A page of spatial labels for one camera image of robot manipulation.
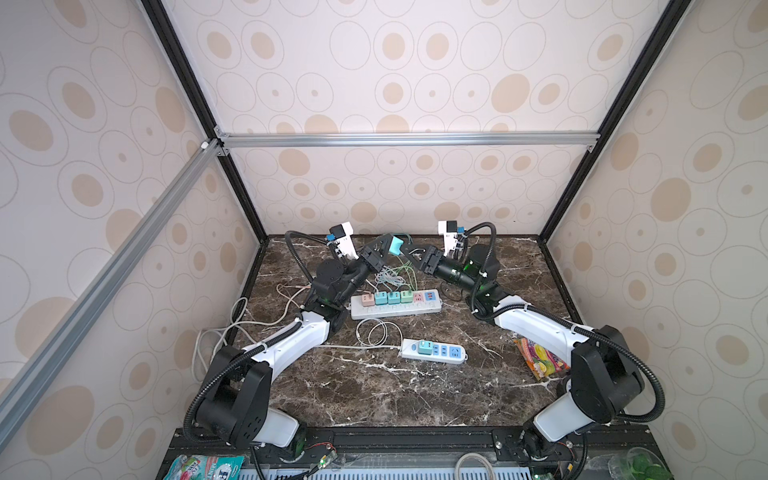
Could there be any teal charger plug back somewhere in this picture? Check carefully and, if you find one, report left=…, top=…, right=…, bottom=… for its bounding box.
left=388, top=236, right=404, bottom=256

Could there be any green usb cable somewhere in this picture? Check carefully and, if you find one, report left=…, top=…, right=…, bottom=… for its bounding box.
left=395, top=233, right=421, bottom=292

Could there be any long white colourful power strip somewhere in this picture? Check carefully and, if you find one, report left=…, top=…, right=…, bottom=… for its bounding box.
left=350, top=289, right=443, bottom=320

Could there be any white usb cable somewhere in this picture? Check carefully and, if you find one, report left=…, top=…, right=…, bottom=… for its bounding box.
left=355, top=317, right=404, bottom=349

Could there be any short white blue power strip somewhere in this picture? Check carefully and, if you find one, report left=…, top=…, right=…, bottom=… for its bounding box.
left=400, top=338, right=468, bottom=365

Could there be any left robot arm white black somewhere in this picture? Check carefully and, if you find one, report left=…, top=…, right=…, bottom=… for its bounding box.
left=182, top=227, right=403, bottom=456

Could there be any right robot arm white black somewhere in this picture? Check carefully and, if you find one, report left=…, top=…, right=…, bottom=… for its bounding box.
left=400, top=222, right=666, bottom=456

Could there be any colourful candy bag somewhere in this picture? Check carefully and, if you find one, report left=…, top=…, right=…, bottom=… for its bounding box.
left=514, top=338, right=570, bottom=380

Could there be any green snack packet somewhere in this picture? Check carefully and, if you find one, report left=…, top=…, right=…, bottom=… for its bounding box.
left=164, top=455, right=245, bottom=480

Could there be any clear cup with green leaves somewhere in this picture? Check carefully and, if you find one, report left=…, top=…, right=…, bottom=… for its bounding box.
left=608, top=447, right=673, bottom=480

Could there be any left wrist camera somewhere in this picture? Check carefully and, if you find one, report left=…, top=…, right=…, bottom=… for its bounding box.
left=326, top=222, right=358, bottom=261

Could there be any white power strip cord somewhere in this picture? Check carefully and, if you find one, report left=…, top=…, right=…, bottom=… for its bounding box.
left=191, top=296, right=404, bottom=385

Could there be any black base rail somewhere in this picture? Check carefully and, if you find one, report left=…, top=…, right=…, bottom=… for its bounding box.
left=156, top=424, right=664, bottom=479

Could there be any horizontal aluminium rail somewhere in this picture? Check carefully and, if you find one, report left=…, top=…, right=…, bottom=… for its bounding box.
left=203, top=130, right=600, bottom=152

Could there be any diagonal aluminium rail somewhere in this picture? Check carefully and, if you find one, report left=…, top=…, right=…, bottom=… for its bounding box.
left=1, top=138, right=223, bottom=448

